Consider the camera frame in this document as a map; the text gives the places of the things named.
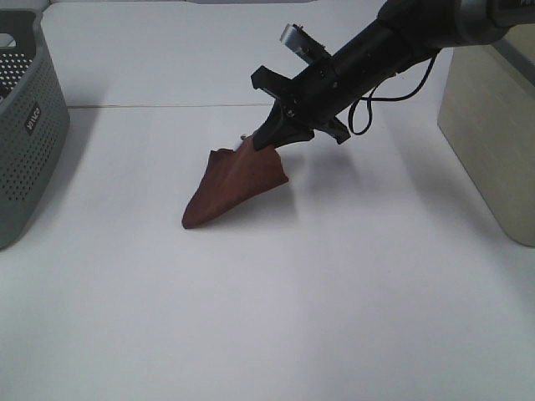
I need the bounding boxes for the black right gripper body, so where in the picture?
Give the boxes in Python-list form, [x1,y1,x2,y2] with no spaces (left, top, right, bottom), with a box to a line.
[251,53,359,144]

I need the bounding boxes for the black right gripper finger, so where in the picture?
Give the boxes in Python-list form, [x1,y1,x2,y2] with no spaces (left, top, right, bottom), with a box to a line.
[253,102,288,150]
[271,121,313,147]

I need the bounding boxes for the brown towel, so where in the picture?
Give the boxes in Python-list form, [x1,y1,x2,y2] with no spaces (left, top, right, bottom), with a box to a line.
[181,137,288,229]

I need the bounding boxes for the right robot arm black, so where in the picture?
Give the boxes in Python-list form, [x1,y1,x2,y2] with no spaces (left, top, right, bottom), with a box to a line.
[252,0,534,150]

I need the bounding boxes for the beige basket with grey rim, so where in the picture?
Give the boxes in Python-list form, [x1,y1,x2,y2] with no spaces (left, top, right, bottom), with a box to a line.
[438,25,534,246]

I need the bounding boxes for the grey perforated plastic basket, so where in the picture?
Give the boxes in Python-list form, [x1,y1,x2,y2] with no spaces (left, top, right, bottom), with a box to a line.
[1,9,70,248]

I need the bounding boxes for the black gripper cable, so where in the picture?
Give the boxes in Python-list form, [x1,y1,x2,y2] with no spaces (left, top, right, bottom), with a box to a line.
[349,52,438,136]

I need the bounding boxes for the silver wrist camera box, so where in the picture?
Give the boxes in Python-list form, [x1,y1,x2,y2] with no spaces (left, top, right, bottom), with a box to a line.
[280,24,331,65]

